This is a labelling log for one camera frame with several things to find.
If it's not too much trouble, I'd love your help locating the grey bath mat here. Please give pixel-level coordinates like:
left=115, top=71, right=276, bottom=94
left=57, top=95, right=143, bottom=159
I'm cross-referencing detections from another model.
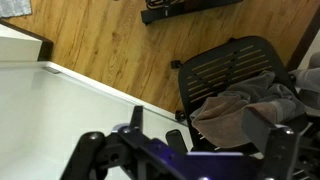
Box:
left=0, top=0, right=32, bottom=18

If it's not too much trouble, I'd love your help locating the grey towel on chair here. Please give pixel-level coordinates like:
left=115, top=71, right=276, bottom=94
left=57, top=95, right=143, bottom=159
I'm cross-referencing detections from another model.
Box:
left=220, top=71, right=305, bottom=123

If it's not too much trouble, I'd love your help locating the black slatted chair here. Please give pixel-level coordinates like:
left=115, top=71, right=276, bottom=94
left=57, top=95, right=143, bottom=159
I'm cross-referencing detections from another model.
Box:
left=170, top=35, right=320, bottom=180

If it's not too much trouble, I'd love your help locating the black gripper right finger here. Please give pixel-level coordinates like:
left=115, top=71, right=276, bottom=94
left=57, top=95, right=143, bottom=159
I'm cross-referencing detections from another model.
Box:
left=241, top=107, right=276, bottom=154

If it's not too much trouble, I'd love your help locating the brown fluffy towel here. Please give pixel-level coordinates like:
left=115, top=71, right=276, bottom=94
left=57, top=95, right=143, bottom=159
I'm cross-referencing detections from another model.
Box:
left=190, top=96, right=278, bottom=148

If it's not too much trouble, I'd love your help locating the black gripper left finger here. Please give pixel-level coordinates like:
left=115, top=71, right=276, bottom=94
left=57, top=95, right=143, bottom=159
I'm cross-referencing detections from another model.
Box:
left=129, top=106, right=143, bottom=131

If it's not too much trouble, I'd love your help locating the black rack base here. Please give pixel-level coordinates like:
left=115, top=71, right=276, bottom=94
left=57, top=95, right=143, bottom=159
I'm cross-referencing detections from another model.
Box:
left=141, top=0, right=243, bottom=25

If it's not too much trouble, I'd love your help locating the grey towel at edge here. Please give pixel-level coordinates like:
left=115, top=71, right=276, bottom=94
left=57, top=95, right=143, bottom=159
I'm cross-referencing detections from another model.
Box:
left=290, top=52, right=320, bottom=110

